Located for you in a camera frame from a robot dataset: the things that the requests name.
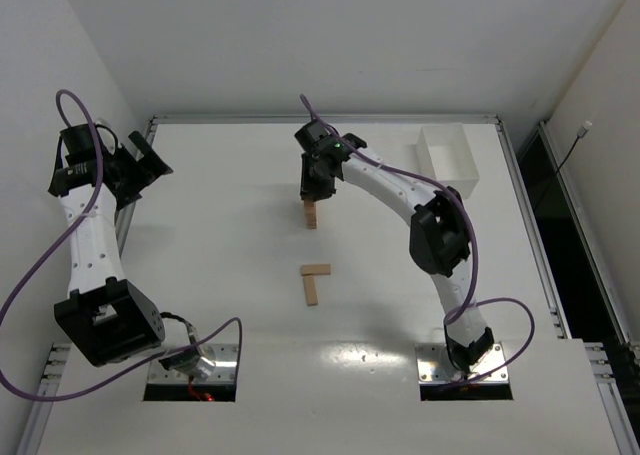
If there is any wood block seven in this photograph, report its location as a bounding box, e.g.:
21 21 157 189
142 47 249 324
300 263 332 277

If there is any white rectangular box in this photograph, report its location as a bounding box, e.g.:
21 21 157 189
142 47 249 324
415 124 480 199

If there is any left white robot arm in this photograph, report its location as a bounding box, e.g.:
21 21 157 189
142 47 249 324
49 124 172 367

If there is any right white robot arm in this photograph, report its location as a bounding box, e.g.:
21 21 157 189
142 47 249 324
294 120 494 373

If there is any wood block six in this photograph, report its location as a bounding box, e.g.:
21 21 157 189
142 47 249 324
303 275 319 307

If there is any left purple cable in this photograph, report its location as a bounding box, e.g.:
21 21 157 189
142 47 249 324
0 89 244 402

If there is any purple cable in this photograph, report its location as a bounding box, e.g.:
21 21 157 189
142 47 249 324
298 93 536 389
0 89 244 402

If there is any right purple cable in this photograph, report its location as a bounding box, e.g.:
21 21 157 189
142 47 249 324
298 93 536 389

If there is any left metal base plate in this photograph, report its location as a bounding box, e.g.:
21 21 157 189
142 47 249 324
147 343 239 386

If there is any metal base plate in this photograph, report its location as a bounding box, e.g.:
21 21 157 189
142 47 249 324
147 343 239 386
415 343 509 388

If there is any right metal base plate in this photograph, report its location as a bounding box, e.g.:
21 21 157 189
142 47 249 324
415 343 509 388

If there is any black wall cable white plug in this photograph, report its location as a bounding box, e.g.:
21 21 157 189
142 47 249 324
537 120 593 203

